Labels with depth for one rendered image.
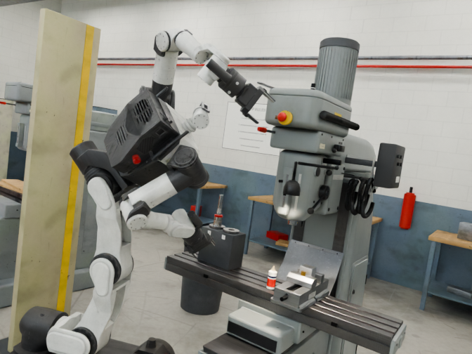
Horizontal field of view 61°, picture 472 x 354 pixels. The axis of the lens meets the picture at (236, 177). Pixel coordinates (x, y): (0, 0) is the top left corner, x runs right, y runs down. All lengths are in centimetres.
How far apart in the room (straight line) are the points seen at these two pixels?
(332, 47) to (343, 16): 463
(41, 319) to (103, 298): 36
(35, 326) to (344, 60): 189
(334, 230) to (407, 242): 387
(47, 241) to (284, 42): 515
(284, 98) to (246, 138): 533
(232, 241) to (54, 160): 144
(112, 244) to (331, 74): 130
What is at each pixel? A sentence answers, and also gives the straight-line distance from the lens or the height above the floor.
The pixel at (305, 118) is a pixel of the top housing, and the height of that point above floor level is 177.
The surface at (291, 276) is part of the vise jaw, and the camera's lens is 190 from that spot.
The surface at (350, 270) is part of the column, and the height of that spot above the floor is 103.
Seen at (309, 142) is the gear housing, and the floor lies 167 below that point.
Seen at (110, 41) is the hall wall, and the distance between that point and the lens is 995.
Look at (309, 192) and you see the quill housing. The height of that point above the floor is 145.
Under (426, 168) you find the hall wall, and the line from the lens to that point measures 601.
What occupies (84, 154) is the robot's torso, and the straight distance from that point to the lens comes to 180.
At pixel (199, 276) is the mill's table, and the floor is 92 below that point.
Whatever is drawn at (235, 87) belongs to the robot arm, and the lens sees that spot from 150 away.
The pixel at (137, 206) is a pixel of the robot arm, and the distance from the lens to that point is 151.
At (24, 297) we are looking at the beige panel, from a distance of 315.
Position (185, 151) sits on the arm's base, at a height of 157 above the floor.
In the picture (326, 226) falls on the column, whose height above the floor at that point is 124.
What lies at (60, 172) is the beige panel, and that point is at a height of 127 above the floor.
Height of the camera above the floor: 162
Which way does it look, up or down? 5 degrees down
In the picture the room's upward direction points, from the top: 8 degrees clockwise
